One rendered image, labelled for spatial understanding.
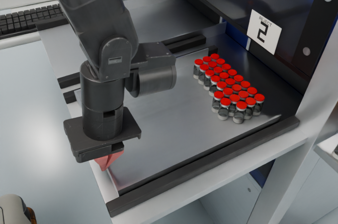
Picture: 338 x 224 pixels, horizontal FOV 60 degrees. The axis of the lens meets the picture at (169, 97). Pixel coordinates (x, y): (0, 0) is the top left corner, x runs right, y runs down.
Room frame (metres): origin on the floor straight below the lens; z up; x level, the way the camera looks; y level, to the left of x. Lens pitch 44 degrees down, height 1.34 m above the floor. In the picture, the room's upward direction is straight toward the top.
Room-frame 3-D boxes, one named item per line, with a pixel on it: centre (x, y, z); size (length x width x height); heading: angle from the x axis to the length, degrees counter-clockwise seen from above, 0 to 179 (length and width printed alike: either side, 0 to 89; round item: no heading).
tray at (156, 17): (0.78, 0.05, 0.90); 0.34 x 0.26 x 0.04; 118
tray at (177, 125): (0.42, -0.01, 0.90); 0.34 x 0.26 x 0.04; 118
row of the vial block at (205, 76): (0.47, -0.11, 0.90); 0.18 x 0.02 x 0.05; 28
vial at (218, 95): (0.43, -0.10, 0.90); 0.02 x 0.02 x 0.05
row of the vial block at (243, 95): (0.48, -0.13, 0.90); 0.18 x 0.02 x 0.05; 28
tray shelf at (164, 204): (0.59, 0.03, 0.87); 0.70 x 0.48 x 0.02; 28
